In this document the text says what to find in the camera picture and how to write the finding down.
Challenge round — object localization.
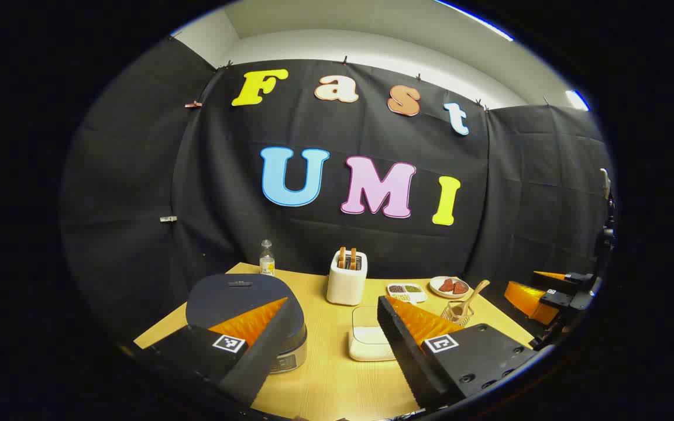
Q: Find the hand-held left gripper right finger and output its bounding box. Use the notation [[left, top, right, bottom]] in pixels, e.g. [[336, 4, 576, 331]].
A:
[[377, 295, 539, 410]]

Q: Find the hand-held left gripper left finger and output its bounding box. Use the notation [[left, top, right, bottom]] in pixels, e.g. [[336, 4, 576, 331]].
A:
[[123, 295, 308, 407]]

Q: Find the wooden spoon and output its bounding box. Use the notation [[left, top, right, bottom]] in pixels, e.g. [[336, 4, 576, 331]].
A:
[[459, 279, 491, 319]]

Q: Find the dark grey rice cooker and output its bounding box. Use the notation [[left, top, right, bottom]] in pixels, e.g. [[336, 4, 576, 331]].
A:
[[185, 273, 308, 375]]

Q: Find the clear plastic rice box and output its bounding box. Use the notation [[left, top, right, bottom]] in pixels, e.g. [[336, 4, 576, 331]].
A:
[[348, 305, 399, 362]]

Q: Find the white divided dish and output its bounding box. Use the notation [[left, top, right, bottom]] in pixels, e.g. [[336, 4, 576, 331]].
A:
[[386, 283, 428, 304]]

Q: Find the round white plate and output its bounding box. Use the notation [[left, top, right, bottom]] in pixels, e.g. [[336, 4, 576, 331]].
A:
[[429, 276, 470, 299]]

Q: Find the small clear drink bottle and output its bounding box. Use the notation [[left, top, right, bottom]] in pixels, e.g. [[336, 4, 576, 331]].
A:
[[259, 239, 276, 277]]

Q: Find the white toaster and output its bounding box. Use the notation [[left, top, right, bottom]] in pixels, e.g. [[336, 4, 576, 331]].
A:
[[326, 249, 369, 306]]

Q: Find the ceiling light strip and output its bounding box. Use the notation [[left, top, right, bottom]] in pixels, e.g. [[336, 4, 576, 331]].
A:
[[565, 89, 590, 112]]

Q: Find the black backdrop cloth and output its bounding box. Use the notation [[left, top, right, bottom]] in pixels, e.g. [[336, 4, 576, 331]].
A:
[[62, 36, 615, 351]]

